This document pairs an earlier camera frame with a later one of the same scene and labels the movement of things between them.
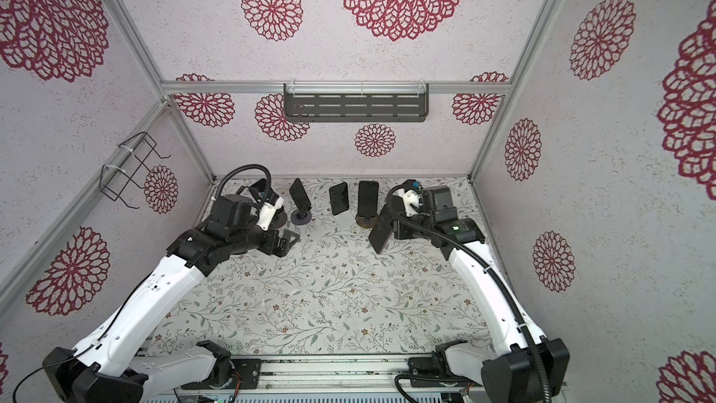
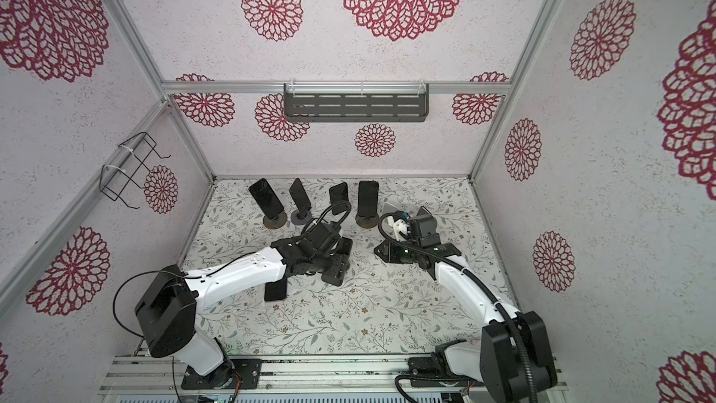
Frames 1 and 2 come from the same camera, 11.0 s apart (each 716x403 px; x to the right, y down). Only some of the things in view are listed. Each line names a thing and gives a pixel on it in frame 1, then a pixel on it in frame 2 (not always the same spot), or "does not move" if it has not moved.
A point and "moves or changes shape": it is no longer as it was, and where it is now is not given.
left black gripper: x=270 y=245 -> x=340 y=264
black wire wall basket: x=128 y=164 does not move
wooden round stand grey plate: x=366 y=222 does not move
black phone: x=382 y=230 moves or changes shape
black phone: x=299 y=196 does not move
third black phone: x=338 y=198 does not move
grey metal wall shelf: x=356 y=102 does not move
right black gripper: x=402 y=230 -> x=389 y=255
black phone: x=368 y=195 does not move
